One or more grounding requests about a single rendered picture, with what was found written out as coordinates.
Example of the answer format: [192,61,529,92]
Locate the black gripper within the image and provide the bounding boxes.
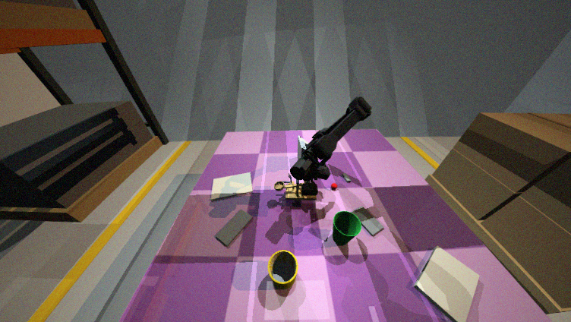
[301,167,318,196]

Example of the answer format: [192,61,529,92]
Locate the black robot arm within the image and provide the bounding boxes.
[290,97,372,180]

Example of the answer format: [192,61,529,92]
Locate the green cup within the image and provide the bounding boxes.
[333,211,361,246]

